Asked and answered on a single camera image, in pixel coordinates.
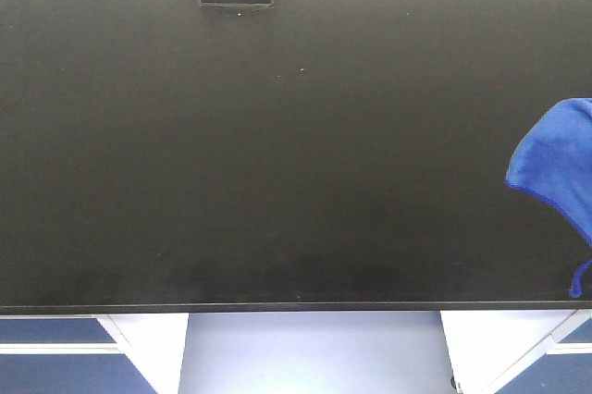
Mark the blue cabinet right of kneehole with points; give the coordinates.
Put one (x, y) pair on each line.
(519, 351)

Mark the blue cabinet of kneehole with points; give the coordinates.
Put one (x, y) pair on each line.
(99, 353)
(519, 351)

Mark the blue cabinet left of kneehole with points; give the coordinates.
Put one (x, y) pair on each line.
(99, 353)

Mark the blue microfiber cloth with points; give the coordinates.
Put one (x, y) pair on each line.
(552, 162)

